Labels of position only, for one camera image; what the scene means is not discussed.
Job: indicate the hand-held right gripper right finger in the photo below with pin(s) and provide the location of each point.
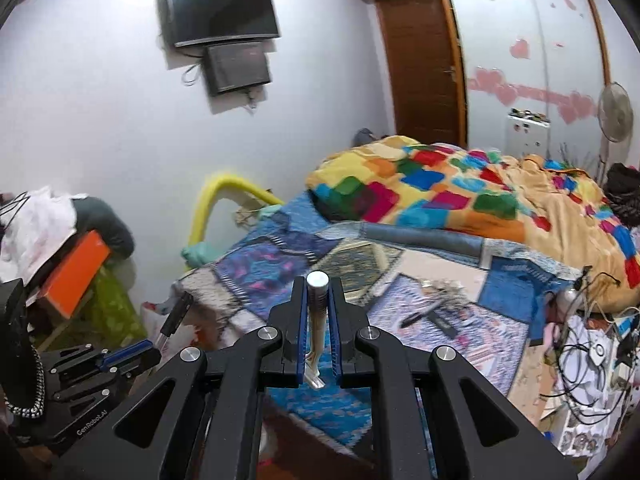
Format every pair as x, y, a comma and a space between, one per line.
335, 330

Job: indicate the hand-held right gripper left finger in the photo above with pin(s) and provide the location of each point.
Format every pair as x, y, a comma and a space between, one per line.
300, 330

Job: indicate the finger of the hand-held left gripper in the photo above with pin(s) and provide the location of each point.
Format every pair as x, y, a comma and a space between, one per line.
125, 352
137, 367

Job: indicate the silver capped tube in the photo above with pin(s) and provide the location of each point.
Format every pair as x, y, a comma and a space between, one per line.
317, 290

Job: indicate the white plastic bag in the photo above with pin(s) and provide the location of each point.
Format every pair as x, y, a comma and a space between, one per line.
150, 317

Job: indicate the green patterned cloth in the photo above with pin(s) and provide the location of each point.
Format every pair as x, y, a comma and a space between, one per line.
110, 305

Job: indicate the blue patterned quilt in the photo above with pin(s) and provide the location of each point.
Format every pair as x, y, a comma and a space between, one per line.
280, 255

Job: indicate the orange box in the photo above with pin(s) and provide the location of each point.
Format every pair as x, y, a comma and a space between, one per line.
75, 275

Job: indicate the black remote control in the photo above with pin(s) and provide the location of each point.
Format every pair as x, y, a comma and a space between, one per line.
442, 324

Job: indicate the teal cloth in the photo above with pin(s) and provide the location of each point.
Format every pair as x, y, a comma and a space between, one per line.
195, 255

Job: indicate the dark grey cushion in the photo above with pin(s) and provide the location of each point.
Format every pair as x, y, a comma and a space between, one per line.
105, 225

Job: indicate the white cloth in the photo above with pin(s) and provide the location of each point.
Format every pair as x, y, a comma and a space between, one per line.
35, 230

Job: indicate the yellow foam tube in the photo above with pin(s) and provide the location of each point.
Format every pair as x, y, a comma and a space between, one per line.
202, 210

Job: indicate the colourful patchwork blanket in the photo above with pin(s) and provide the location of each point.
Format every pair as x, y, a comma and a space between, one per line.
450, 185

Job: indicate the grey cloth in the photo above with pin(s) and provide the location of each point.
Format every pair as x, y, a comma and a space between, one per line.
366, 136

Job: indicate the brown wooden door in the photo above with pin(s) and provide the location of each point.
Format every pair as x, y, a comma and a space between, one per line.
420, 70

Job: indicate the small white cabinet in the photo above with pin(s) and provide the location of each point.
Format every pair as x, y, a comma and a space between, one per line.
527, 132

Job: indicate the dark clothes pile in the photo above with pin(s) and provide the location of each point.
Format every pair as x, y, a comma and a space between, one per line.
622, 190

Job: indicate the pink heart stickers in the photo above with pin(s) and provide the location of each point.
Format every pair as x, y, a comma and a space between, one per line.
520, 49

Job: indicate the wardrobe with white doors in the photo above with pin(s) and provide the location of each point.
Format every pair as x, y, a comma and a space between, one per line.
515, 35

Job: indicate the white standing fan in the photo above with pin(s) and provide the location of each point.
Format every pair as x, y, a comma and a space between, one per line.
615, 110

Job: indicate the small black wall monitor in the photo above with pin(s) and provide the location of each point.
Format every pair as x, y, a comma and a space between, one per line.
237, 67

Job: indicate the large black wall television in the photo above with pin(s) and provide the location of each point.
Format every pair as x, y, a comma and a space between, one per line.
222, 12

